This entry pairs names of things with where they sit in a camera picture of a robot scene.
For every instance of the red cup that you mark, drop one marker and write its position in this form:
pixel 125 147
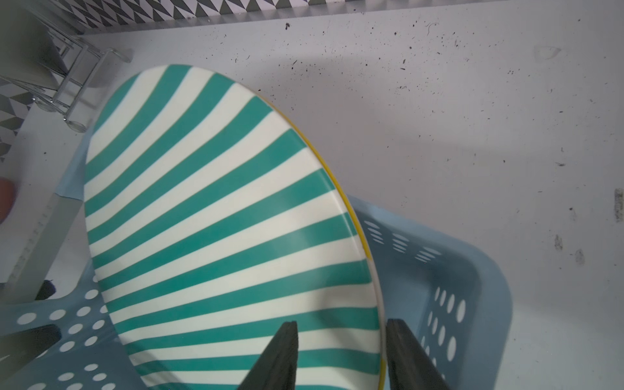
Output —
pixel 7 198

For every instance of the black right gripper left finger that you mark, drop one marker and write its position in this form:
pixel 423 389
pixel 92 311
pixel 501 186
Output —
pixel 276 367

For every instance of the light blue plastic basket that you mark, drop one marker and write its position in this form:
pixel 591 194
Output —
pixel 449 293

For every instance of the green striped plate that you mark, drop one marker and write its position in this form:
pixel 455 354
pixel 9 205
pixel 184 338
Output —
pixel 212 221

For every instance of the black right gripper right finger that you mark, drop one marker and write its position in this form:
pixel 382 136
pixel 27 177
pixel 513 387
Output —
pixel 409 367

